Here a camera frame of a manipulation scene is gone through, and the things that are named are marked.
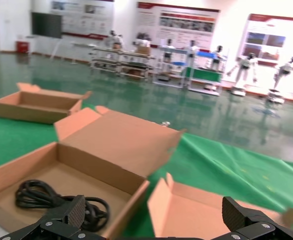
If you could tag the blue plastic bin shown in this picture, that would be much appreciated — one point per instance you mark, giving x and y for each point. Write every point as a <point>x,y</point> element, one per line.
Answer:
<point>206,54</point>

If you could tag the dark wall screen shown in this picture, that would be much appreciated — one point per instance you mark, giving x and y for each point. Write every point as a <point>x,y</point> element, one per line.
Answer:
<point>46,25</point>

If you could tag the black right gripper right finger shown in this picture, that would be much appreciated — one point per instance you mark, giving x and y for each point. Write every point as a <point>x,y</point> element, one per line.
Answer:
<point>239,217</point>

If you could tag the wide red-framed wall poster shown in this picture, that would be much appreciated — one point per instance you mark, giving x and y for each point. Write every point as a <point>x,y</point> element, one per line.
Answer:
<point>181,22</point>

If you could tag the low metal shelving rack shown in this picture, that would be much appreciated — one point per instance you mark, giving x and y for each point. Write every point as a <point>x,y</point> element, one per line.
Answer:
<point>121,62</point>

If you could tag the narrow open cardboard box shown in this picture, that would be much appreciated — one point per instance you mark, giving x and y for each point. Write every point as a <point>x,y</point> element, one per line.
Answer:
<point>36,110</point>

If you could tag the white frame rack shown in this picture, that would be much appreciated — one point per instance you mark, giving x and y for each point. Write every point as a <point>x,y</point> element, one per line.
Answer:
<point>169,72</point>

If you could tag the green panel workbench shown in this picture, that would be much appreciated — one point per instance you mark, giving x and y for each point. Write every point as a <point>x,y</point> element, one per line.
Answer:
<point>204,75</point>

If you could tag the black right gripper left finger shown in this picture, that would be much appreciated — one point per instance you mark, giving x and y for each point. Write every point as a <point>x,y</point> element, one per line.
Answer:
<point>71,212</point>

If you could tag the red-framed poster with photos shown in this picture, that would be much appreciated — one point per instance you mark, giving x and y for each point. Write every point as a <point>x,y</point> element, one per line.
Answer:
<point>266,37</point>

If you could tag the red box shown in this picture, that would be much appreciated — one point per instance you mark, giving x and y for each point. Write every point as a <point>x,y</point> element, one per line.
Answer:
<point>23,47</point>

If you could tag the green table cloth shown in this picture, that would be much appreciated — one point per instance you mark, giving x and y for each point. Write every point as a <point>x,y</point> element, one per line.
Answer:
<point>224,165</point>

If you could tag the wide cardboard box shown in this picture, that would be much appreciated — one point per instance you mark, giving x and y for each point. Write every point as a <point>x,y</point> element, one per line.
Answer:
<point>116,145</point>

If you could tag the white red wall poster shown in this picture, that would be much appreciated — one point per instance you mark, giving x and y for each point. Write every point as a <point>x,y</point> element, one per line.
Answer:
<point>86,17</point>

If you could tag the white humanoid robot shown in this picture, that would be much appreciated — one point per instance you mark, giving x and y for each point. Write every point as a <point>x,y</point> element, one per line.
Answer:
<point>217,57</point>
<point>142,41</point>
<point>192,50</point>
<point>169,48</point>
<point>114,40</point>
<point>246,70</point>
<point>284,72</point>

